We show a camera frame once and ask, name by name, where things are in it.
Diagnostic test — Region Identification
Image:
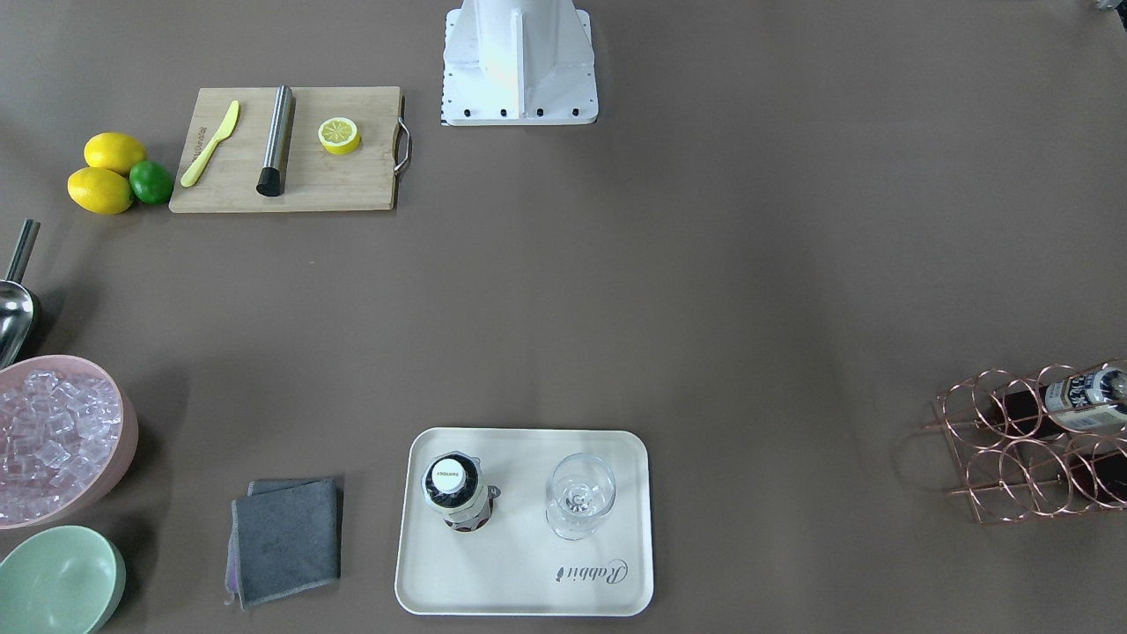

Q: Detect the tea bottle carried to tray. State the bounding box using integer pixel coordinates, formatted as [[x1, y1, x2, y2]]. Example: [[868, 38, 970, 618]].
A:
[[420, 450, 502, 533]]

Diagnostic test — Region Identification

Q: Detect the copper wire bottle basket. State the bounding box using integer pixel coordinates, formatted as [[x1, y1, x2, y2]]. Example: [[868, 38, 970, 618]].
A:
[[926, 358, 1126, 526]]

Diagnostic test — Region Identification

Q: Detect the tea bottle white cap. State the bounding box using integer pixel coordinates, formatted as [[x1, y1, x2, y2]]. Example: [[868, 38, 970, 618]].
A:
[[999, 365, 1126, 439]]

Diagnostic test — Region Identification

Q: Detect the tea bottle in basket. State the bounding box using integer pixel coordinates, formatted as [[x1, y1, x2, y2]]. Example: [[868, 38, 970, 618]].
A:
[[1068, 443, 1126, 508]]

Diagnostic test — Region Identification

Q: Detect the clear wine glass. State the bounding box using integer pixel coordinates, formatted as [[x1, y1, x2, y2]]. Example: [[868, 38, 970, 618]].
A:
[[545, 453, 616, 541]]

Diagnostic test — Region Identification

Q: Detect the cream rabbit tray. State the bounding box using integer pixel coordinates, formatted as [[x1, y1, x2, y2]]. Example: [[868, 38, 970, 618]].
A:
[[394, 428, 653, 617]]

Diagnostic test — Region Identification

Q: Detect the lemon half slice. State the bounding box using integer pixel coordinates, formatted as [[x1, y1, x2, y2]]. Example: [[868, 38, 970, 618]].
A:
[[317, 116, 361, 157]]

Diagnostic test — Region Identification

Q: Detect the steel muddler black tip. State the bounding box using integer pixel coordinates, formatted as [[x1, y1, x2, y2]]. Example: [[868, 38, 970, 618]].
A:
[[256, 84, 295, 197]]

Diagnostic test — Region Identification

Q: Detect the bamboo cutting board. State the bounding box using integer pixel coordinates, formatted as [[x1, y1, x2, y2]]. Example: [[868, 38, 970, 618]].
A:
[[169, 84, 410, 214]]

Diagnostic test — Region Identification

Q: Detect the grey folded cloth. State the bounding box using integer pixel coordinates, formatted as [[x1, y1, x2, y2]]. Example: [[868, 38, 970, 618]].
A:
[[225, 477, 343, 610]]

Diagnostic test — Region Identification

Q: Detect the yellow plastic knife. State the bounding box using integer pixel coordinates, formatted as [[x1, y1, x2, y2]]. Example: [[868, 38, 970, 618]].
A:
[[180, 100, 240, 188]]

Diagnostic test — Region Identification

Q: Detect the green lime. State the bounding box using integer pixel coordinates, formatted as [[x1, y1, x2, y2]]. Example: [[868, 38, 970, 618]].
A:
[[128, 160, 174, 205]]

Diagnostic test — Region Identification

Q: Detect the lower whole lemon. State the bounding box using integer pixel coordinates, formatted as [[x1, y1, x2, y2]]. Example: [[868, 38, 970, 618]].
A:
[[66, 167, 134, 214]]

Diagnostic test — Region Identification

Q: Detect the whole lemon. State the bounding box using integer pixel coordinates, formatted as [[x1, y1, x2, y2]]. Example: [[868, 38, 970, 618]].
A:
[[66, 167, 134, 214], [82, 131, 148, 176]]

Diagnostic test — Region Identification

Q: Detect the upper whole lemon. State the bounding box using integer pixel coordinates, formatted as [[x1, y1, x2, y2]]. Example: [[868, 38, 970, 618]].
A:
[[82, 131, 148, 176]]

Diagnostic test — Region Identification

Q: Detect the pink bowl of ice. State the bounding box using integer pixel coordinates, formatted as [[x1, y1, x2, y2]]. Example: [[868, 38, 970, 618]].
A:
[[1, 356, 137, 530]]

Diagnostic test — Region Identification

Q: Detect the steel ice scoop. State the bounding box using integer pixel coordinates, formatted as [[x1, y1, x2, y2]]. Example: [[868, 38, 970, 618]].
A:
[[1, 218, 41, 369]]

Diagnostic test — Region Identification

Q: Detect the green bowl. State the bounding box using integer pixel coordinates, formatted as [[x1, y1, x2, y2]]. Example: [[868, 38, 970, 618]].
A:
[[1, 525, 126, 633]]

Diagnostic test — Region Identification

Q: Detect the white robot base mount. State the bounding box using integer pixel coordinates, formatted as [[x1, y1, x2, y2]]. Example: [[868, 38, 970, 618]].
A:
[[440, 1, 600, 126]]

